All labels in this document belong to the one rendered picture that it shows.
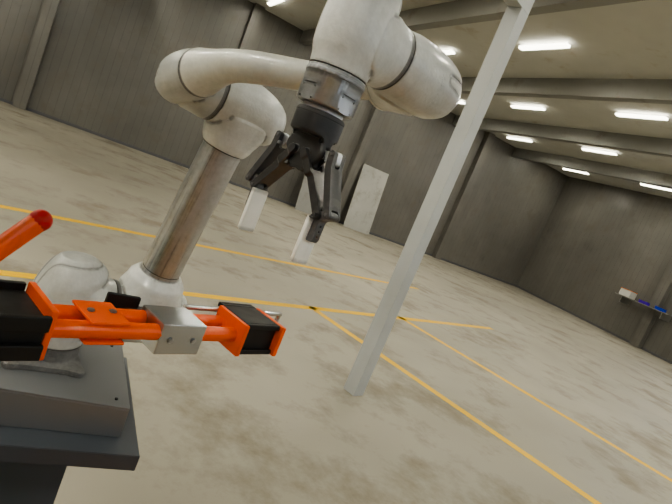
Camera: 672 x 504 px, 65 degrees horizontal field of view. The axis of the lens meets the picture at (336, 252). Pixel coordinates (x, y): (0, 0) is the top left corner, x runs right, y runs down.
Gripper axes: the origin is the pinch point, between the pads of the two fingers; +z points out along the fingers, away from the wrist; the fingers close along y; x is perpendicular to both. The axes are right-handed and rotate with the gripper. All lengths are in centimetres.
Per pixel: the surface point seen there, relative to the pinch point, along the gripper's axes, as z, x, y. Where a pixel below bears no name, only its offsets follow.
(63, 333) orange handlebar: 15.3, -27.7, 4.0
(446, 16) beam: -361, 747, -598
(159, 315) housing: 13.5, -14.9, 1.1
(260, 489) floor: 140, 132, -87
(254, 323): 12.7, -0.2, 3.4
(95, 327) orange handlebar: 14.5, -24.2, 3.6
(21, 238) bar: 5.7, -34.2, 2.1
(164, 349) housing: 17.2, -14.1, 3.7
